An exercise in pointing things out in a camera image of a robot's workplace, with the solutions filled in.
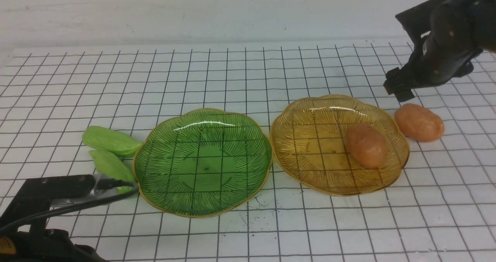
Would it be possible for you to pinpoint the amber glass plate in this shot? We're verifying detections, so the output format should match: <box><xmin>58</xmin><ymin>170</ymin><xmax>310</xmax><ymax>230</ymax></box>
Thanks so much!
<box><xmin>270</xmin><ymin>94</ymin><xmax>410</xmax><ymax>196</ymax></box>

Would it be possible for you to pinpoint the white grid tablecloth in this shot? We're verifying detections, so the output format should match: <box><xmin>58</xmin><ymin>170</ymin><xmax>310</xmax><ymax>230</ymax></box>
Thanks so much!
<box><xmin>0</xmin><ymin>41</ymin><xmax>496</xmax><ymax>262</ymax></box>

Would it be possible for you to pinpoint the black left camera cable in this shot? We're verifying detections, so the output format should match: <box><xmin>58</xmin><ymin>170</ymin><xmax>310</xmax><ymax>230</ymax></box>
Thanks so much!
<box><xmin>0</xmin><ymin>179</ymin><xmax>139</xmax><ymax>233</ymax></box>

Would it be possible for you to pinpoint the green glass plate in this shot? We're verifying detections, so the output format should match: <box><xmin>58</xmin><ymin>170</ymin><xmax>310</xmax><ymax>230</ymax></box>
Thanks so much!
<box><xmin>133</xmin><ymin>108</ymin><xmax>274</xmax><ymax>218</ymax></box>

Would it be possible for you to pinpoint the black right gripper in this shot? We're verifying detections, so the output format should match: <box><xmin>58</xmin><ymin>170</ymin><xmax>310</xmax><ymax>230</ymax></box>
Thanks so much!
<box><xmin>383</xmin><ymin>0</ymin><xmax>495</xmax><ymax>102</ymax></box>

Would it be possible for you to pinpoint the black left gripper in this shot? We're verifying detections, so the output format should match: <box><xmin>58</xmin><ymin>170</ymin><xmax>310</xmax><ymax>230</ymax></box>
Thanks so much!
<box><xmin>0</xmin><ymin>229</ymin><xmax>105</xmax><ymax>262</ymax></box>

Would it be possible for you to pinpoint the green cucumber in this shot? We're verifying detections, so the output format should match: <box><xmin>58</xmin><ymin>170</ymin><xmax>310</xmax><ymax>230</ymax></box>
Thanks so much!
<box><xmin>82</xmin><ymin>126</ymin><xmax>143</xmax><ymax>157</ymax></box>
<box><xmin>89</xmin><ymin>150</ymin><xmax>136</xmax><ymax>183</ymax></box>

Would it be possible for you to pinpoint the orange potato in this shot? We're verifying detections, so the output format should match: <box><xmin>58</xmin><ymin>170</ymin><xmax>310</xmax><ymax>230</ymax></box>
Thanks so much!
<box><xmin>345</xmin><ymin>123</ymin><xmax>388</xmax><ymax>169</ymax></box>
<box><xmin>394</xmin><ymin>103</ymin><xmax>445</xmax><ymax>143</ymax></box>

